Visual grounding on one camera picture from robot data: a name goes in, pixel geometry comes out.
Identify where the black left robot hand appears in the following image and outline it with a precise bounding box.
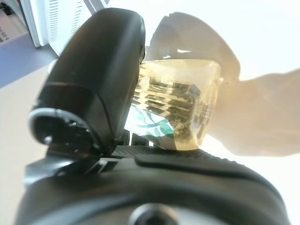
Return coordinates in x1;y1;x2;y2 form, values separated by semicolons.
14;7;289;225

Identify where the yellow tea bottle white cap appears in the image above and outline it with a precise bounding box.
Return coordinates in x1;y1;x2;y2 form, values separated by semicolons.
123;58;223;150

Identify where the white fridge drawer bin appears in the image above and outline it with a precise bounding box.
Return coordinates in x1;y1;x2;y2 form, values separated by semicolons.
20;0;111;57

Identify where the brown cardboard box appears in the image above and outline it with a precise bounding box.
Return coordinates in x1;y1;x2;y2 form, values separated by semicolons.
0;0;29;46

